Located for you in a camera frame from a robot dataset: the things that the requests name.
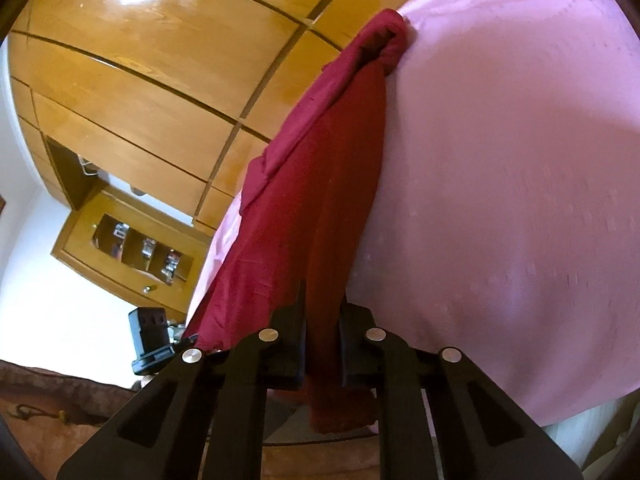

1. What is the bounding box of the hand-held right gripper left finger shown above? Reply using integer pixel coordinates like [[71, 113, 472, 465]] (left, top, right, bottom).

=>
[[55, 280, 308, 480]]

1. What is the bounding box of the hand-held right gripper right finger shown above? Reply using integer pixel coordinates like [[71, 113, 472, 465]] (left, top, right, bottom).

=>
[[337, 292, 586, 480]]

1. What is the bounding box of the dark red embroidered sweater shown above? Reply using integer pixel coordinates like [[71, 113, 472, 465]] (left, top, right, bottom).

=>
[[182, 8, 413, 436]]

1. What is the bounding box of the group of small bottles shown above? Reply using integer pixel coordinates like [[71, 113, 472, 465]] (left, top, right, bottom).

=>
[[112, 222, 181, 281]]

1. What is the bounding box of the wooden shelf cabinet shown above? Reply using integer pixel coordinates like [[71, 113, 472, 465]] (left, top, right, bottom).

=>
[[50, 192, 213, 323]]

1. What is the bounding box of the pink quilted bedspread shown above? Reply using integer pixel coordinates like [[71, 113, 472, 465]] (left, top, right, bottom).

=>
[[187, 0, 640, 433]]

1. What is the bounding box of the wooden wardrobe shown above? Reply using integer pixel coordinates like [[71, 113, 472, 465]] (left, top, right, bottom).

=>
[[7, 0, 456, 233]]

